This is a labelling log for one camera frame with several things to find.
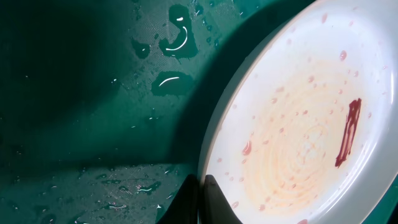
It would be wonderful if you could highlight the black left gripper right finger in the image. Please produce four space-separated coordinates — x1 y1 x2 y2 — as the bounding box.
202 175 242 224

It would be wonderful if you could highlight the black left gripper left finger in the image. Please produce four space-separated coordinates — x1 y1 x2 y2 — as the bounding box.
157 174 199 224

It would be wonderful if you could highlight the light blue plate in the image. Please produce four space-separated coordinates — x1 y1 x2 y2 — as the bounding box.
198 0 397 223

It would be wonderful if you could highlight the teal plastic tray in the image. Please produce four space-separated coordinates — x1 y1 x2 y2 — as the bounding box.
1 1 397 223

